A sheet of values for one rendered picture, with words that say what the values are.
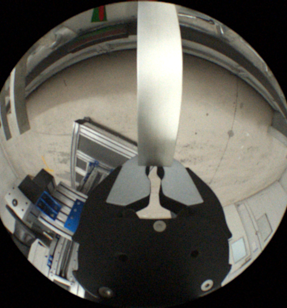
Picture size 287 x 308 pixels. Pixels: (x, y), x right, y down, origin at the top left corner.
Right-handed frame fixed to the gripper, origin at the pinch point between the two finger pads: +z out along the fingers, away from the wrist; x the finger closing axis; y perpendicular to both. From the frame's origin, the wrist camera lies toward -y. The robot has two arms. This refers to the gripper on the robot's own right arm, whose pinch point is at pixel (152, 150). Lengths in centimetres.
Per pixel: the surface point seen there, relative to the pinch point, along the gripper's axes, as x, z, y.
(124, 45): -18, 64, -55
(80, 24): -16.6, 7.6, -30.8
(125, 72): -20, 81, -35
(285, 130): 238, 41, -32
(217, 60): 58, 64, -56
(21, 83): -23.5, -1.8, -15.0
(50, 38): -27.2, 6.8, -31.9
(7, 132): -48.5, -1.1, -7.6
